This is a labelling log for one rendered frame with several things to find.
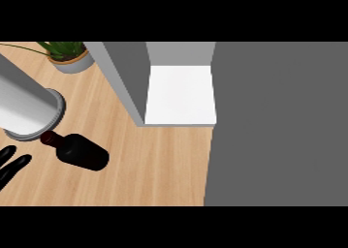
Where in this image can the grey open cabinet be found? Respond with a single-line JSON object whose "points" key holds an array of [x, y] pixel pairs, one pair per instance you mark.
{"points": [[174, 92]]}

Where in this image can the dark wine bottle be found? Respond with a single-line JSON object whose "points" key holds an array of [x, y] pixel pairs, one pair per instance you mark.
{"points": [[80, 152]]}

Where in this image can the dark grey cabinet door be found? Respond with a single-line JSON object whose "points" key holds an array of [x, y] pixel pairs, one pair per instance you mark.
{"points": [[282, 124]]}

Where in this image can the white cylindrical canister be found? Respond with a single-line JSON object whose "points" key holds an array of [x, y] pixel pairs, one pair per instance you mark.
{"points": [[18, 100]]}

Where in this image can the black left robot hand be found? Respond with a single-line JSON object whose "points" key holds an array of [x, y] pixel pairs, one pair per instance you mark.
{"points": [[3, 168]]}

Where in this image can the green potted plant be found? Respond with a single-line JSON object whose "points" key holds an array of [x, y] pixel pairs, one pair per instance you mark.
{"points": [[69, 57]]}

